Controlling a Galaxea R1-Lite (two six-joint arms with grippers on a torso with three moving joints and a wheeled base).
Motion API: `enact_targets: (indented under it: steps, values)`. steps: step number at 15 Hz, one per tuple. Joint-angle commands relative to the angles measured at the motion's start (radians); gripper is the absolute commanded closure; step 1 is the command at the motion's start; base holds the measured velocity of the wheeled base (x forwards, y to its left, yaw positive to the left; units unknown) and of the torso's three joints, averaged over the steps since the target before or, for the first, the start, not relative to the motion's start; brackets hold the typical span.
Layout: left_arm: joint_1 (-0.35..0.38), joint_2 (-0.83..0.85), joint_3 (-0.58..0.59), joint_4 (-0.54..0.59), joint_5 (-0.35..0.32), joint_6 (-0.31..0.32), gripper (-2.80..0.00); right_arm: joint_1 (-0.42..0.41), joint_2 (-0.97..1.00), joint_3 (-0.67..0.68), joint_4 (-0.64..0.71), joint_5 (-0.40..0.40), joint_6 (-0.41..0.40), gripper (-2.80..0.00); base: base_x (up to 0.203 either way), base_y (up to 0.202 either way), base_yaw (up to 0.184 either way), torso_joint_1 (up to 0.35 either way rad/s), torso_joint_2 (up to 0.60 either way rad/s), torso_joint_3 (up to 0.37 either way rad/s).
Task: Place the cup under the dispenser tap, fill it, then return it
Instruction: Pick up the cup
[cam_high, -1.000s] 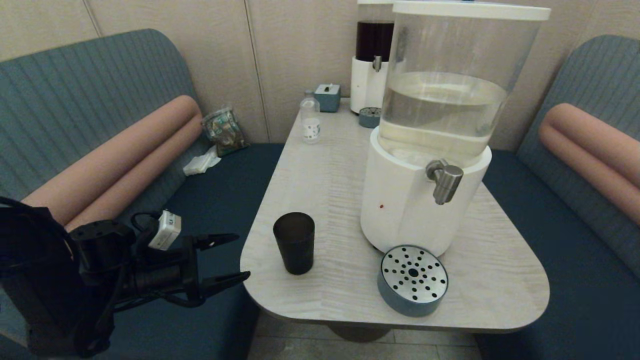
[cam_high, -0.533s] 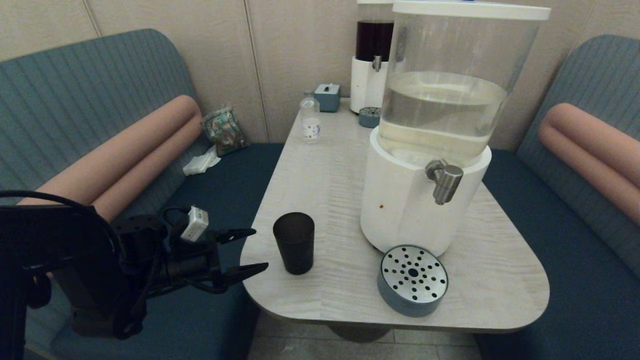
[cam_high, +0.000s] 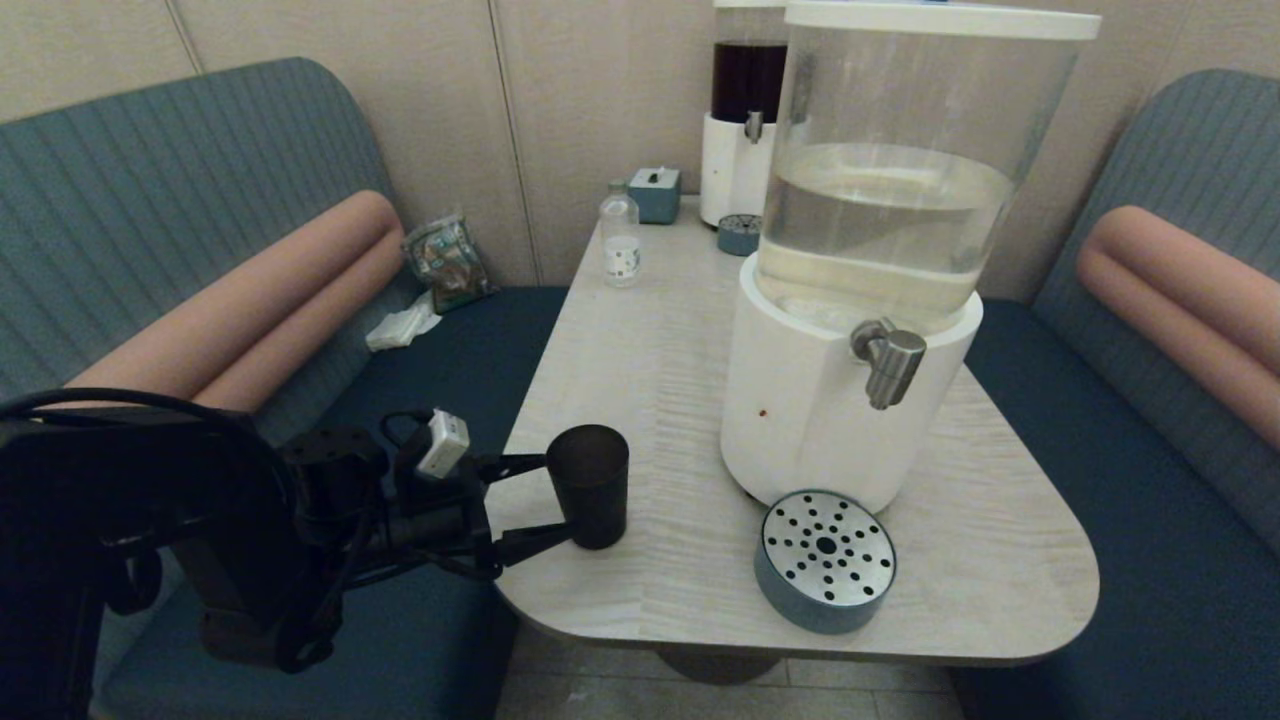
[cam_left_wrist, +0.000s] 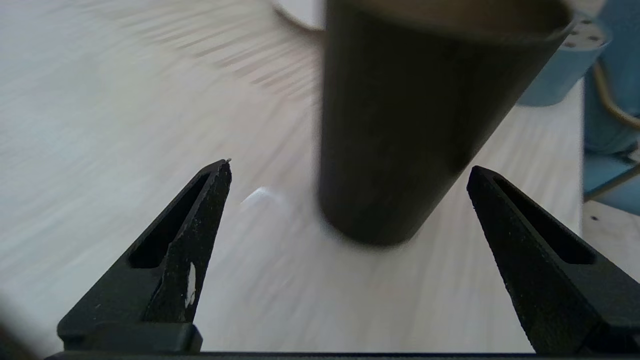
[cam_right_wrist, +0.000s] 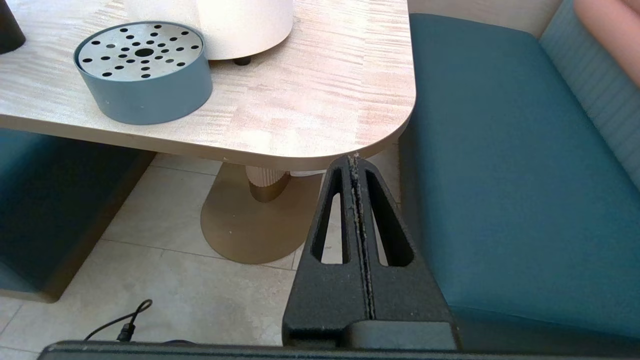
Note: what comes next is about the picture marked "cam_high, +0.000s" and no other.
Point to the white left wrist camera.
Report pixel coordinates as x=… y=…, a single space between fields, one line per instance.
x=443 y=443

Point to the small round drip tray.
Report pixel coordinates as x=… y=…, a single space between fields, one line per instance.
x=738 y=238

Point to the small steel drink dispenser tap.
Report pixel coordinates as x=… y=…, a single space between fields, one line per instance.
x=754 y=127

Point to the steel water dispenser tap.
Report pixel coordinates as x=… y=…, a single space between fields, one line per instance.
x=888 y=365

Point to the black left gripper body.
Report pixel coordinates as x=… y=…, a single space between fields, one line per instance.
x=440 y=525

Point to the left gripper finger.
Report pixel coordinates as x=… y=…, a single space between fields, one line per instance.
x=530 y=545
x=515 y=466

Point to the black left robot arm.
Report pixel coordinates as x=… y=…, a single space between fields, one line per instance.
x=150 y=500

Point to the grey-blue tissue box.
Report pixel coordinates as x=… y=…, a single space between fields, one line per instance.
x=655 y=197

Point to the clear water dispenser white base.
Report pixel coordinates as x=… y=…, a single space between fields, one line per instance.
x=800 y=400

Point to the crumpled snack bag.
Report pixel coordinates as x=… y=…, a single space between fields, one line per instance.
x=448 y=262

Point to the small clear plastic bottle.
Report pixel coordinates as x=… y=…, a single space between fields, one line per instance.
x=621 y=247

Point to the black plastic cup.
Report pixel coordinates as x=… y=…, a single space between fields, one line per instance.
x=592 y=490

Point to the dark drink dispenser white base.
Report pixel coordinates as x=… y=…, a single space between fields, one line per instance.
x=730 y=170

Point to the white crumpled tissue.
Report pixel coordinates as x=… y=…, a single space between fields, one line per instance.
x=403 y=325

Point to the large round steel drip tray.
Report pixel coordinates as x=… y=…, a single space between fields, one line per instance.
x=825 y=550

